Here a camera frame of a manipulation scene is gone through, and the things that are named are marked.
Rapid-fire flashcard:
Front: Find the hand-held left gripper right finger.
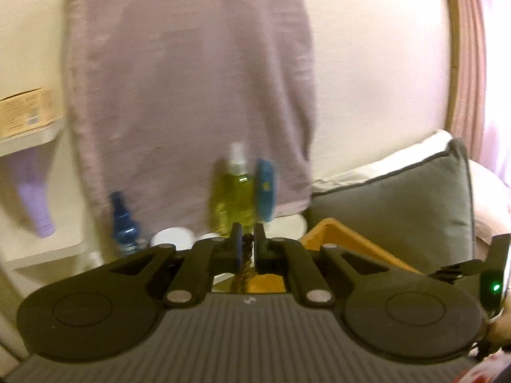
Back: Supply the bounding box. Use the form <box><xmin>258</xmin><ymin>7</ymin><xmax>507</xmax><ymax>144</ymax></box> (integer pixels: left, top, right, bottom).
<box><xmin>254</xmin><ymin>223</ymin><xmax>385</xmax><ymax>308</ymax></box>

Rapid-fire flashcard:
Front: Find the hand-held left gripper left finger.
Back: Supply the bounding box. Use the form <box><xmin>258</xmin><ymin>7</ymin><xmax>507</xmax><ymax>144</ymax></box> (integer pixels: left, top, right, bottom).
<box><xmin>106</xmin><ymin>223</ymin><xmax>243</xmax><ymax>308</ymax></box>

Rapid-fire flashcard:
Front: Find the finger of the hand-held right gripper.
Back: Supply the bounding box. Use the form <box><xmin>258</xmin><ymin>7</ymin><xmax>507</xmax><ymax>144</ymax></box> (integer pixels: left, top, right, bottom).
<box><xmin>429</xmin><ymin>259</ymin><xmax>485</xmax><ymax>286</ymax></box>

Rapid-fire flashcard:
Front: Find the brown bead necklace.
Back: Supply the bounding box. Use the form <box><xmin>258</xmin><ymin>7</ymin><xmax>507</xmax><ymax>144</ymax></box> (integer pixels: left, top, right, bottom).
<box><xmin>233</xmin><ymin>233</ymin><xmax>256</xmax><ymax>294</ymax></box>

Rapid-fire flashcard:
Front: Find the orange plastic tray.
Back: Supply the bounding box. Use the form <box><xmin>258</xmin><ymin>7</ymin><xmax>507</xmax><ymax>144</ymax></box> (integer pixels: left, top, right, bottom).
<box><xmin>248</xmin><ymin>217</ymin><xmax>424</xmax><ymax>294</ymax></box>

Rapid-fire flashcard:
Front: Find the green spray bottle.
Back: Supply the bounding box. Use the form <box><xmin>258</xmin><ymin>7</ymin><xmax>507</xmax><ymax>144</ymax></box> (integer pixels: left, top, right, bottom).
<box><xmin>210</xmin><ymin>141</ymin><xmax>256</xmax><ymax>236</ymax></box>

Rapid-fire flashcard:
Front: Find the blue and white tube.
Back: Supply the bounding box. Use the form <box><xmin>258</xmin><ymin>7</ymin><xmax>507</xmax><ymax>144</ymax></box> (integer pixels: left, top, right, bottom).
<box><xmin>254</xmin><ymin>157</ymin><xmax>277</xmax><ymax>224</ymax></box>

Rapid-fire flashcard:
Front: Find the white cream jar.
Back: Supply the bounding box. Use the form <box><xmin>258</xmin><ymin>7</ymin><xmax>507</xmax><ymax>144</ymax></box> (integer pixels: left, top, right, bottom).
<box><xmin>149</xmin><ymin>227</ymin><xmax>194</xmax><ymax>250</ymax></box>

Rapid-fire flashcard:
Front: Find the grey cushion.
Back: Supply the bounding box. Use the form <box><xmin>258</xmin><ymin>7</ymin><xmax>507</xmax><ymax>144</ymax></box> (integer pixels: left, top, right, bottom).
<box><xmin>307</xmin><ymin>138</ymin><xmax>477</xmax><ymax>276</ymax></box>

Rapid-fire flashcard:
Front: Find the red printed cloth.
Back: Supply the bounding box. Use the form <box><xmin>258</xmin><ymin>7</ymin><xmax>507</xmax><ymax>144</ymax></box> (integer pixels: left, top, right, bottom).
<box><xmin>455</xmin><ymin>347</ymin><xmax>511</xmax><ymax>383</ymax></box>

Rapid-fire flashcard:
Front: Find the blue spray bottle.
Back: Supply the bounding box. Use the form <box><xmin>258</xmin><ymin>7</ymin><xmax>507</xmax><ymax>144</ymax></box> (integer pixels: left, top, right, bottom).
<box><xmin>110</xmin><ymin>191</ymin><xmax>146</xmax><ymax>256</ymax></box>

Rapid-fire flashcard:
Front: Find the mauve hanging towel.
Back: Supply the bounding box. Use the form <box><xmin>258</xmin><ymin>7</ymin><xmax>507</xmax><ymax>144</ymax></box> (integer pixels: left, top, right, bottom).
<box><xmin>62</xmin><ymin>0</ymin><xmax>318</xmax><ymax>244</ymax></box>

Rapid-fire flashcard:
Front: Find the cream corner shelf unit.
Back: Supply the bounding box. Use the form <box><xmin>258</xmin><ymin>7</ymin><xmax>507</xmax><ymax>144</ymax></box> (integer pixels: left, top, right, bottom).
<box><xmin>0</xmin><ymin>120</ymin><xmax>308</xmax><ymax>288</ymax></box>

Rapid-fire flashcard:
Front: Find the pink curtain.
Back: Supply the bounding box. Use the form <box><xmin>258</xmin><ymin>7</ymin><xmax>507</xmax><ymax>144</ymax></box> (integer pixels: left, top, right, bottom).
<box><xmin>455</xmin><ymin>0</ymin><xmax>511</xmax><ymax>188</ymax></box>

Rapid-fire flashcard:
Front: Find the purple tube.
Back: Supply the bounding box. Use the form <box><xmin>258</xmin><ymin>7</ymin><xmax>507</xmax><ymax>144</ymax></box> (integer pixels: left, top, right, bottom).
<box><xmin>14</xmin><ymin>147</ymin><xmax>56</xmax><ymax>237</ymax></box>

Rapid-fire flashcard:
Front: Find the tan cardboard box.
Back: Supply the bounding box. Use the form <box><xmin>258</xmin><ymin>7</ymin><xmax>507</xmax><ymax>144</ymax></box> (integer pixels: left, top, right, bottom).
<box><xmin>0</xmin><ymin>88</ymin><xmax>57</xmax><ymax>138</ymax></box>

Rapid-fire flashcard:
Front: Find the wooden window frame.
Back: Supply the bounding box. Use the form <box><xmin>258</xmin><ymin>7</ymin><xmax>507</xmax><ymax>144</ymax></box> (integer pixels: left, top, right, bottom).
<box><xmin>444</xmin><ymin>0</ymin><xmax>460</xmax><ymax>132</ymax></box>

